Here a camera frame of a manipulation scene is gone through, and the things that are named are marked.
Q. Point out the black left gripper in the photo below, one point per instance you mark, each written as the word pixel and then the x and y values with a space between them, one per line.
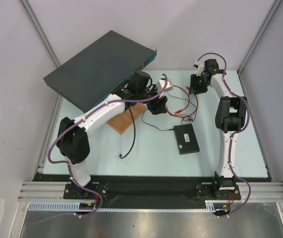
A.
pixel 158 107

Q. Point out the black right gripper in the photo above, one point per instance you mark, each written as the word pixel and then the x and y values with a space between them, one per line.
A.
pixel 196 84

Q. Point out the small black network switch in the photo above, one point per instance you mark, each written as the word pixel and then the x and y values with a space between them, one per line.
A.
pixel 186 139

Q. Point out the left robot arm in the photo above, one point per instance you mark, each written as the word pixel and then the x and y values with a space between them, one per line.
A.
pixel 73 135

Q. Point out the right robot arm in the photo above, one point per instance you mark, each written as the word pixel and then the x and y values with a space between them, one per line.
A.
pixel 229 120

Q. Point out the bamboo wooden board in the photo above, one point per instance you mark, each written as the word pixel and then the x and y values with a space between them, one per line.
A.
pixel 121 122

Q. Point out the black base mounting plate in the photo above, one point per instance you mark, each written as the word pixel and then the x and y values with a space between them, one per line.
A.
pixel 136 192

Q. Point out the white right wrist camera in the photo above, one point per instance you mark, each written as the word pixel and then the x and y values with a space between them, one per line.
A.
pixel 200 68

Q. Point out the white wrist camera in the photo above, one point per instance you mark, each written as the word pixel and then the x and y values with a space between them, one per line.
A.
pixel 163 85
pixel 200 68

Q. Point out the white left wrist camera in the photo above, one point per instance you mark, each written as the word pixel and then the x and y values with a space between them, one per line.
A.
pixel 163 85

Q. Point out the large blue rack switch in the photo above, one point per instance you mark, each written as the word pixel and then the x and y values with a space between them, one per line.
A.
pixel 91 75

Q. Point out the aluminium frame rail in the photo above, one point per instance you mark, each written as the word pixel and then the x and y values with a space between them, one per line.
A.
pixel 54 191

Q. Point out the white slotted cable duct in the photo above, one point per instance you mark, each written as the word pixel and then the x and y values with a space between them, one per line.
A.
pixel 62 206

